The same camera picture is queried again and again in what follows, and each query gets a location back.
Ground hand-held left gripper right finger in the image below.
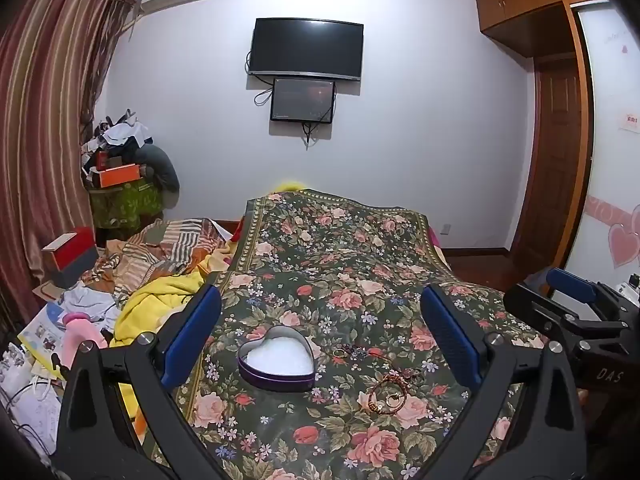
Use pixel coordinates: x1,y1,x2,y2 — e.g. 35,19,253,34
420,284,588,480

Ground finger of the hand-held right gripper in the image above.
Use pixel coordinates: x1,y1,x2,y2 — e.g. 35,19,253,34
502,282,628,356
546,267,632,312

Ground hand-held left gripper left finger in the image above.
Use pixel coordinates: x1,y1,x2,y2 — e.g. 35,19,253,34
55,282,236,480

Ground red cord beaded chain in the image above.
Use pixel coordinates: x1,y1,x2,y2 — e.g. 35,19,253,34
347,346,402,364

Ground purple heart-shaped tin box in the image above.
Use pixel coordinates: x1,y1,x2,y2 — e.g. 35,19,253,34
237,325,316,393

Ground braided brown bracelet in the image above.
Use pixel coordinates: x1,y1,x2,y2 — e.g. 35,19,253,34
367,367,423,415

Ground yellow cloth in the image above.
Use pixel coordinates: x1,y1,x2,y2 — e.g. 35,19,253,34
110,272,212,443

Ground pink heart sticker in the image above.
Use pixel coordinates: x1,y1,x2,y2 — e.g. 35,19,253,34
607,220,640,269

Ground striped orange blanket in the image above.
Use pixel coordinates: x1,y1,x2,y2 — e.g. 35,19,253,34
82,217,246,306

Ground light grey cloth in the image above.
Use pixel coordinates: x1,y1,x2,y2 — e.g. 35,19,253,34
59,281,122,335

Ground pink plush toy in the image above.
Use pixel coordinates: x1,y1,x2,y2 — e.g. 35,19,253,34
60,312,109,367

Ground brown wooden door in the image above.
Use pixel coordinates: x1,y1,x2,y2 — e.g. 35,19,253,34
510,55,587,267

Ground floral blanket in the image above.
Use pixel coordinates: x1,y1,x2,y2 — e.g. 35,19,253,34
150,189,551,480

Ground red box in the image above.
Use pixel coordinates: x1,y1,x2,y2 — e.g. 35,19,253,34
41,226,99,289

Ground green patterned cloth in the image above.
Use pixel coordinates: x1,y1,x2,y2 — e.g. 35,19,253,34
89,180,165,235

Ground picture book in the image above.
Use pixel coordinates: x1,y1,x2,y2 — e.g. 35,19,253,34
17,302,71,382

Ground dark grey jacket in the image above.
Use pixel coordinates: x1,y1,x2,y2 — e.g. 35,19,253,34
135,144,180,194

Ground orange box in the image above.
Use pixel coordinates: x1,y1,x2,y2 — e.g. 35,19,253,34
97,162,141,189

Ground white sliding wardrobe door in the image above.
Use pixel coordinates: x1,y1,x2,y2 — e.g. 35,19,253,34
562,2,640,303

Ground white plastic bag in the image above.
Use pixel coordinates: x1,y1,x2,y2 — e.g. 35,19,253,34
0,344,67,457

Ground pile of clothes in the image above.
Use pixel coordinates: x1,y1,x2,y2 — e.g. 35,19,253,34
80,108,157,172

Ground small black monitor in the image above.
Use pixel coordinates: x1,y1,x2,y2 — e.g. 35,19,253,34
270,77,337,124

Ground striped red curtain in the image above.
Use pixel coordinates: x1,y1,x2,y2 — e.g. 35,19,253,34
0,0,140,341

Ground wooden overhead cabinet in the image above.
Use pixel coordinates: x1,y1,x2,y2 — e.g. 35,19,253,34
474,0,640,58

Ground large black television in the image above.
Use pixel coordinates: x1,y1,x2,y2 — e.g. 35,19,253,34
248,17,364,82

